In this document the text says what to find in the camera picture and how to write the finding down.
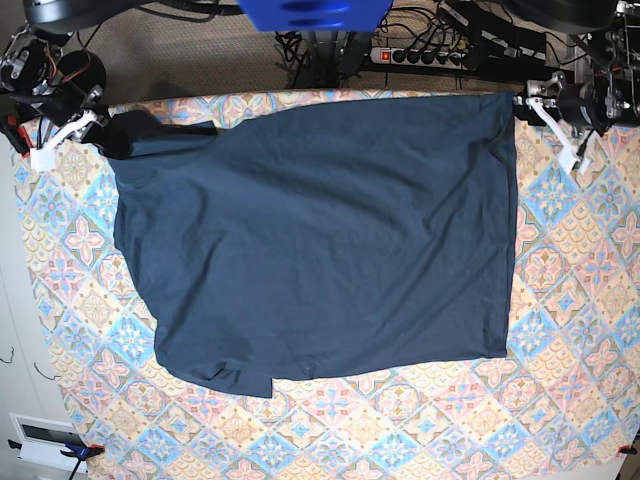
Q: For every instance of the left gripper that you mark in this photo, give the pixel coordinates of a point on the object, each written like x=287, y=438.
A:
x=582, y=105

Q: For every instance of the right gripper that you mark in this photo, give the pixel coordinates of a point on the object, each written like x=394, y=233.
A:
x=60, y=112

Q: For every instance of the dark blue t-shirt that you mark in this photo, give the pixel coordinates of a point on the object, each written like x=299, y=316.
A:
x=322, y=241

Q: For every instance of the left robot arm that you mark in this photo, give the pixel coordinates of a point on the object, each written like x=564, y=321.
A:
x=607, y=32

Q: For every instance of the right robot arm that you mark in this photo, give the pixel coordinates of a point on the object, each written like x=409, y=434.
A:
x=47, y=83

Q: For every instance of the black round stool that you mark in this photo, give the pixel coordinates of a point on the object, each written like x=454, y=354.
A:
x=81, y=74

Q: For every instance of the blue orange clamp upper left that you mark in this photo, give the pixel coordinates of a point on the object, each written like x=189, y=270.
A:
x=16, y=134

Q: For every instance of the blue orange clamp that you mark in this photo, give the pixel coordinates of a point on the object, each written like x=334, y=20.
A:
x=16, y=134
x=75, y=452

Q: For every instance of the white power strip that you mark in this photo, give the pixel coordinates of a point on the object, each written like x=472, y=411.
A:
x=440, y=58

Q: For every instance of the patterned colourful tablecloth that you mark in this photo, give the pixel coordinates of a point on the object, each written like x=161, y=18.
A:
x=564, y=400

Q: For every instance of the white floor vent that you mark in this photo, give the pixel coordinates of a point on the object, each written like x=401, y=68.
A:
x=49, y=431

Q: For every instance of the orange clamp lower right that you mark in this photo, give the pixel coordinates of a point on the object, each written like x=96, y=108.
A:
x=628, y=450

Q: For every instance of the blue orange clamp lower left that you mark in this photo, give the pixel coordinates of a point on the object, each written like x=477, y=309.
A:
x=75, y=452

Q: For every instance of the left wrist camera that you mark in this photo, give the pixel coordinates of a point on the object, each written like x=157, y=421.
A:
x=574, y=160

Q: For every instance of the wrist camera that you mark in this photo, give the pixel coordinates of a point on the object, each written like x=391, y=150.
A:
x=42, y=160
x=574, y=160

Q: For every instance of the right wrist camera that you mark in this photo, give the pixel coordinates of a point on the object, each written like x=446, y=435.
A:
x=42, y=160

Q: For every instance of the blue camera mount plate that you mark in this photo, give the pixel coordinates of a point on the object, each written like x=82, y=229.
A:
x=315, y=15

